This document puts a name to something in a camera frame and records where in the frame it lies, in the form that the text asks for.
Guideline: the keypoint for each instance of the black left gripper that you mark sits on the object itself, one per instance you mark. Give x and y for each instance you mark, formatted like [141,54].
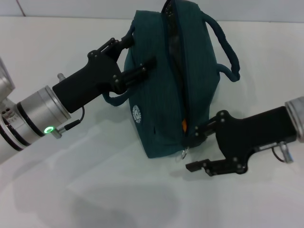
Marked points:
[92,80]

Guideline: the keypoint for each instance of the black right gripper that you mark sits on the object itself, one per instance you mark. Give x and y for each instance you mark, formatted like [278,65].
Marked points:
[249,130]

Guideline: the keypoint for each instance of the teal fabric lunch bag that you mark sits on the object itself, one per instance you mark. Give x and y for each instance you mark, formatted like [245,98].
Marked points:
[154,107]

